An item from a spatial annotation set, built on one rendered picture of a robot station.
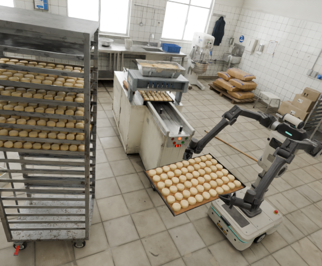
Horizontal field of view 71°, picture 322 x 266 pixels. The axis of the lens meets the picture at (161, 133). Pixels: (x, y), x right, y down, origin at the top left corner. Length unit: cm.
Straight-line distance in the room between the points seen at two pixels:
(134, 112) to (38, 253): 173
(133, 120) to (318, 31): 459
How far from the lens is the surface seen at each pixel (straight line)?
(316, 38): 619
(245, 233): 249
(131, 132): 301
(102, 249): 237
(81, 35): 127
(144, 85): 284
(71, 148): 165
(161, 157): 247
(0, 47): 143
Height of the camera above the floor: 203
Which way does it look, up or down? 31 degrees down
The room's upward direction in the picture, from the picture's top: 11 degrees clockwise
